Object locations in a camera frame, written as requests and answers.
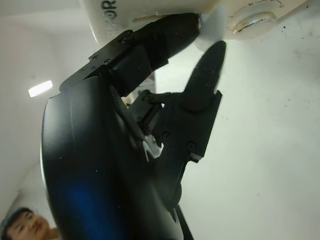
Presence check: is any person's face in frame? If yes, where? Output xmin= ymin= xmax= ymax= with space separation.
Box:
xmin=0 ymin=206 xmax=61 ymax=240

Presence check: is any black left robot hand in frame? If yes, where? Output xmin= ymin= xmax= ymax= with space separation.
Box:
xmin=41 ymin=12 xmax=227 ymax=240

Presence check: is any bright ceiling light panel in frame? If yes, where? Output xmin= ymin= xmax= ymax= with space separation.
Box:
xmin=28 ymin=80 xmax=53 ymax=98

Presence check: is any cream two-slot toaster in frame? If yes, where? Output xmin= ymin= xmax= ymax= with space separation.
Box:
xmin=79 ymin=0 xmax=308 ymax=52

